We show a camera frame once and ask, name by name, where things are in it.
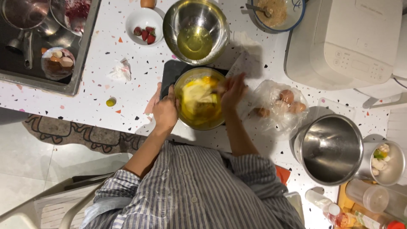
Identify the person's left hand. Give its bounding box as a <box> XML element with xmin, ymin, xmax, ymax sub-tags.
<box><xmin>152</xmin><ymin>85</ymin><xmax>179</xmax><ymax>129</ymax></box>

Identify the person's right hand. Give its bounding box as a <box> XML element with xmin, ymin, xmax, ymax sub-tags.
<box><xmin>219</xmin><ymin>73</ymin><xmax>249</xmax><ymax>113</ymax></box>

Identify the steel bowl of yellow batter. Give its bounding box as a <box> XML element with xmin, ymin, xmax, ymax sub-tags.
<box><xmin>174</xmin><ymin>67</ymin><xmax>228</xmax><ymax>131</ymax></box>

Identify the white paper towel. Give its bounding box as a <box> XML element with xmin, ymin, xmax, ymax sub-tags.
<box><xmin>223</xmin><ymin>31</ymin><xmax>265</xmax><ymax>81</ymax></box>

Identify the clear plastic bag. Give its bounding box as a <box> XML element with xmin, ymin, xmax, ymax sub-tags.
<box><xmin>249</xmin><ymin>80</ymin><xmax>309</xmax><ymax>135</ymax></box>

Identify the large steel bowl with egg whites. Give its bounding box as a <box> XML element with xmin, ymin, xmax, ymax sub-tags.
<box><xmin>162</xmin><ymin>0</ymin><xmax>230</xmax><ymax>66</ymax></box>

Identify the black kitchen scale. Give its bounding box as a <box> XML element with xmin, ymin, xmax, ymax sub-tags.
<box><xmin>160</xmin><ymin>60</ymin><xmax>230</xmax><ymax>100</ymax></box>

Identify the metal spoon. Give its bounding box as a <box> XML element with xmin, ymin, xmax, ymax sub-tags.
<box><xmin>245</xmin><ymin>3</ymin><xmax>273</xmax><ymax>18</ymax></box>

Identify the blue rimmed bowl of crumbs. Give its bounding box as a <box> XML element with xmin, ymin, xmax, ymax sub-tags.
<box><xmin>251</xmin><ymin>0</ymin><xmax>306</xmax><ymax>33</ymax></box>

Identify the orange packet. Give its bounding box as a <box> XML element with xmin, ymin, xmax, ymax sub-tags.
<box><xmin>275</xmin><ymin>165</ymin><xmax>291</xmax><ymax>186</ymax></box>

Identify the white bowl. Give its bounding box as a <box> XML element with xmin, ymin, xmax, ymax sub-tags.
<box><xmin>125</xmin><ymin>8</ymin><xmax>164</xmax><ymax>47</ymax></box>

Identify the crumpled white tissue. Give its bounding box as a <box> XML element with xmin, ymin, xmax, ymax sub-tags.
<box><xmin>107</xmin><ymin>58</ymin><xmax>132</xmax><ymax>82</ymax></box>

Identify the striped shirt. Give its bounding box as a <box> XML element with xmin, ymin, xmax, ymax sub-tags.
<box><xmin>79</xmin><ymin>140</ymin><xmax>306</xmax><ymax>229</ymax></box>

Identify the large steel pot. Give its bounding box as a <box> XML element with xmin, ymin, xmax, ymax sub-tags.
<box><xmin>292</xmin><ymin>114</ymin><xmax>365</xmax><ymax>187</ymax></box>

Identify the white kitchen appliance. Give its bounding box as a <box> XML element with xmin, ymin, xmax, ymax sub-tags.
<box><xmin>284</xmin><ymin>0</ymin><xmax>404</xmax><ymax>91</ymax></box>

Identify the clear plastic bottle white cap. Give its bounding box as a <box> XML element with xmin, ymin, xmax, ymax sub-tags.
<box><xmin>305</xmin><ymin>189</ymin><xmax>341</xmax><ymax>217</ymax></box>

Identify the patterned floor rug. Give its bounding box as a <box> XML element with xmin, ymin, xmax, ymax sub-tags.
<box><xmin>22</xmin><ymin>114</ymin><xmax>147</xmax><ymax>155</ymax></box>

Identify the wooden tray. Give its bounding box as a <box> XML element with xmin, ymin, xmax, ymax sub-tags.
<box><xmin>336</xmin><ymin>181</ymin><xmax>407</xmax><ymax>229</ymax></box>

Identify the frosted plastic container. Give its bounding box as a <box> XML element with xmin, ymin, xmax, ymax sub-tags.
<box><xmin>345</xmin><ymin>178</ymin><xmax>390</xmax><ymax>214</ymax></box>

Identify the bowl with red residue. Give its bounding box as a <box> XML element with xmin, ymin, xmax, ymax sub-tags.
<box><xmin>51</xmin><ymin>0</ymin><xmax>93</xmax><ymax>36</ymax></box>

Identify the small steel cup with garlic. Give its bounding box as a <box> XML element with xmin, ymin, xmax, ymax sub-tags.
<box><xmin>359</xmin><ymin>141</ymin><xmax>406</xmax><ymax>187</ymax></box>

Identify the bowl with eggshells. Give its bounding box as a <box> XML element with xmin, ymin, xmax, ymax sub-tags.
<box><xmin>41</xmin><ymin>47</ymin><xmax>76</xmax><ymax>81</ymax></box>

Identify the bottle with red cap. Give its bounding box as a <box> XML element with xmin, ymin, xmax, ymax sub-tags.
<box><xmin>354</xmin><ymin>210</ymin><xmax>407</xmax><ymax>229</ymax></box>

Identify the steel kitchen sink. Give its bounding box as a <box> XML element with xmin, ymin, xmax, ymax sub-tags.
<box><xmin>0</xmin><ymin>0</ymin><xmax>102</xmax><ymax>97</ymax></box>

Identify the steel saucepan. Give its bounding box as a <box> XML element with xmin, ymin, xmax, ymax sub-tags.
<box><xmin>1</xmin><ymin>0</ymin><xmax>51</xmax><ymax>70</ymax></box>

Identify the beige plastic chair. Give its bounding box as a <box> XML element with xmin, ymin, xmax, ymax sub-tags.
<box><xmin>0</xmin><ymin>153</ymin><xmax>134</xmax><ymax>229</ymax></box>

